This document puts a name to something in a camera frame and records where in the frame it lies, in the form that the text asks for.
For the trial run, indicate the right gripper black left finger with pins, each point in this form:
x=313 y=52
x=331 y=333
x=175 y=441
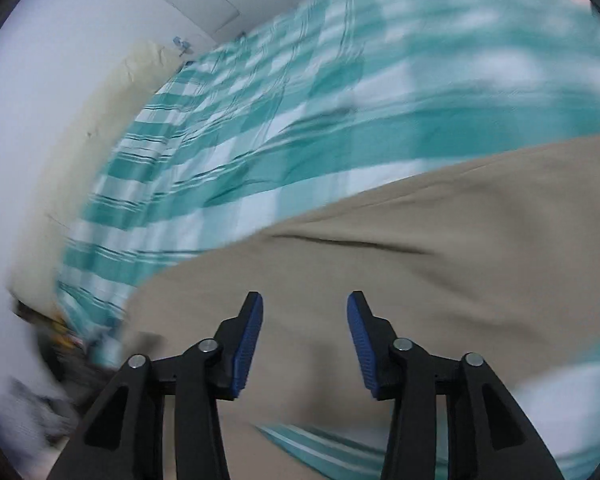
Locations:
x=121 y=435

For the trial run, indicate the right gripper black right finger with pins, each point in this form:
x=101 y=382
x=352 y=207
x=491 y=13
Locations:
x=489 y=436

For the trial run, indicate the beige khaki pants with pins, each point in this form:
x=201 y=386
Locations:
x=499 y=256

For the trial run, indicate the cream padded headboard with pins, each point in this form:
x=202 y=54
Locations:
x=74 y=162

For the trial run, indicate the teal white plaid bedsheet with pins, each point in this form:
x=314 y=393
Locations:
x=326 y=100

